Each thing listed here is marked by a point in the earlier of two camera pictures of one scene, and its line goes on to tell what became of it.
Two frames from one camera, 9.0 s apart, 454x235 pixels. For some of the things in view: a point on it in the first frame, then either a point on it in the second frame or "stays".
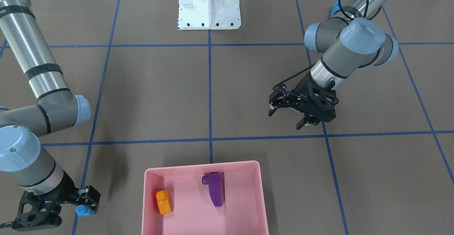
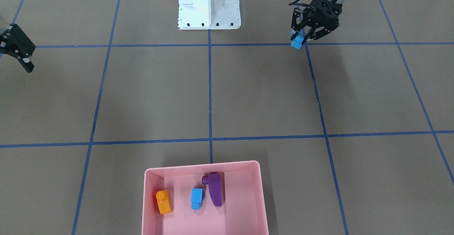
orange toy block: [164, 204] stays
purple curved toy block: [214, 180] stays
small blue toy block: [82, 211] → [196, 197]
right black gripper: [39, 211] → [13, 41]
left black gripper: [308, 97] → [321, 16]
